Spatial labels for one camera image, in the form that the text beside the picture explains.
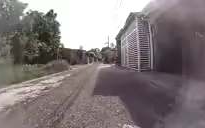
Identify dark low building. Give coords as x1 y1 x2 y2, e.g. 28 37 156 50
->
58 47 89 66

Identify distant pole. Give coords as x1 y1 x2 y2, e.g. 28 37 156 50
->
106 35 110 49

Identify row of trees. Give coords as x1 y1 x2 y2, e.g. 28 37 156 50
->
0 0 63 66

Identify white slatted building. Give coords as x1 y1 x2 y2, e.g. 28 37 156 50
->
115 11 155 73

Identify grass patch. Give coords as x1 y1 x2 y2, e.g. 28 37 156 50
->
0 59 71 89

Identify overhead wires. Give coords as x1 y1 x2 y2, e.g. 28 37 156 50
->
111 0 124 21

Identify grey gravel road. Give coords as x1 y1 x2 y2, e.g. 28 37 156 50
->
0 63 191 128

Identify distant trees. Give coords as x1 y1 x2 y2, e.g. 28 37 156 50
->
88 46 118 64

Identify pale concrete strip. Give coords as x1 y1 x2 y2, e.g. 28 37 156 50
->
0 68 88 116

